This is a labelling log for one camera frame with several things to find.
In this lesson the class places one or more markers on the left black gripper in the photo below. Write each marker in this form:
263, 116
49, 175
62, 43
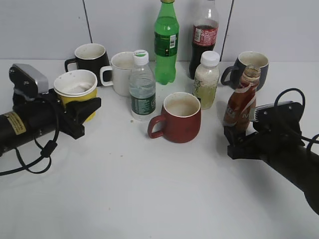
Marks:
47, 114

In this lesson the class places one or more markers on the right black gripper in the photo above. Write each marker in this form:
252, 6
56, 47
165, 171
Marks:
269, 138

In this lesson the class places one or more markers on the brown coffee bottle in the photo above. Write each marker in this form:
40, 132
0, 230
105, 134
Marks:
243, 100

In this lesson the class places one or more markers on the yellow paper cup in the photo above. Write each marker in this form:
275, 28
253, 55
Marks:
76, 85

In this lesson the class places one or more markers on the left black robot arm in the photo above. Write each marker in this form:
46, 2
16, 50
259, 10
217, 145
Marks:
14, 129

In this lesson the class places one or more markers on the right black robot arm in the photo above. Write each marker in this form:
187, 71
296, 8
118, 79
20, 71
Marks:
297, 164

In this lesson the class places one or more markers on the dark blue mug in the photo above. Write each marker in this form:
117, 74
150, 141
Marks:
232, 74

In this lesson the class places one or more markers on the black mug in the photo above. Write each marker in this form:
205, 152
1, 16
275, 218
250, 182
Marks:
92, 57

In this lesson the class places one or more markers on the white milk drink bottle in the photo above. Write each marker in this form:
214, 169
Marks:
206, 79

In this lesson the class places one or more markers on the white mug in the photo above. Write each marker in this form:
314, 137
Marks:
121, 66

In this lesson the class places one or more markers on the clear water bottle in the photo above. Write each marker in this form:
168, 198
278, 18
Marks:
142, 87

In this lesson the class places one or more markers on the red mug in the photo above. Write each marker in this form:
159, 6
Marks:
179, 120

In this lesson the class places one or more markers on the cola bottle red label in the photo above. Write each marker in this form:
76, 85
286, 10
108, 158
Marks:
204, 33

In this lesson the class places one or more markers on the green soda bottle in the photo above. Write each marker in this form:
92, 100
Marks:
166, 43

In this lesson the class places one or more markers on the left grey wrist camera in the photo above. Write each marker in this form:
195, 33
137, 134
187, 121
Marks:
28, 82

